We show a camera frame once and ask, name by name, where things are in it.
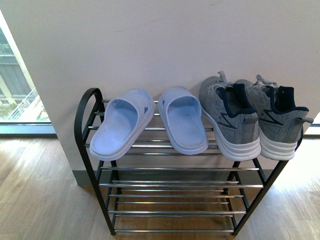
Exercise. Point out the grey knit sneaker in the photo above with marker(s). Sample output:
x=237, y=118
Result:
x=280, y=120
x=234, y=120

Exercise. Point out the light blue slipper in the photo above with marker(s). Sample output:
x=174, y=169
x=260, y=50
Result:
x=181, y=114
x=125, y=118

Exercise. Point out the black metal shoe rack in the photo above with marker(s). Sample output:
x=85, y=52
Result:
x=140, y=193

